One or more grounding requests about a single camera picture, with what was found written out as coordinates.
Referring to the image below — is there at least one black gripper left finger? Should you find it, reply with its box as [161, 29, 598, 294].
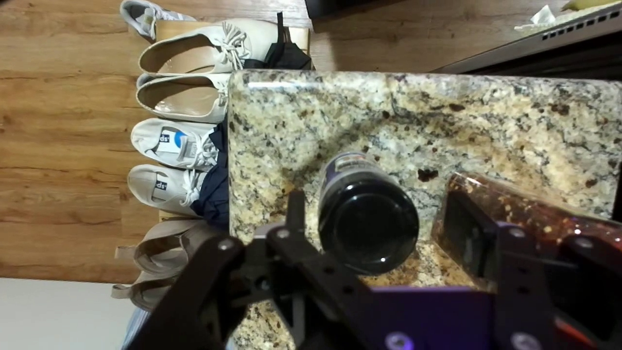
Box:
[124, 187, 384, 350]

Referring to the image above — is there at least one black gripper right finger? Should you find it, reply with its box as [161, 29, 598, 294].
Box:
[433, 169, 622, 350]

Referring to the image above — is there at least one black round cup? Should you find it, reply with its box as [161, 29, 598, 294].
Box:
[314, 150, 421, 278]

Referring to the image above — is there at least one dark blue cloth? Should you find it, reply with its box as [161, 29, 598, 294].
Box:
[190, 121, 231, 232]

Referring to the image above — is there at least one tan leather shoe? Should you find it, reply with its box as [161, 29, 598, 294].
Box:
[130, 218, 223, 276]
[126, 268, 196, 315]

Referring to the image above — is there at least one white sneaker with blue logo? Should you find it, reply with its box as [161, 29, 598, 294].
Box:
[124, 162, 213, 218]
[128, 117, 223, 173]

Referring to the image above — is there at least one beige slip-on shoe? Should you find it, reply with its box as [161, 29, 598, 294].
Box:
[134, 72, 233, 127]
[136, 18, 281, 78]

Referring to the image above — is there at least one white crumpled paper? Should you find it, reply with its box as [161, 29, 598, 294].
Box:
[513, 4, 575, 31]

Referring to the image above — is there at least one white lace sneaker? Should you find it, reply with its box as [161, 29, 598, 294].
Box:
[118, 0, 198, 43]

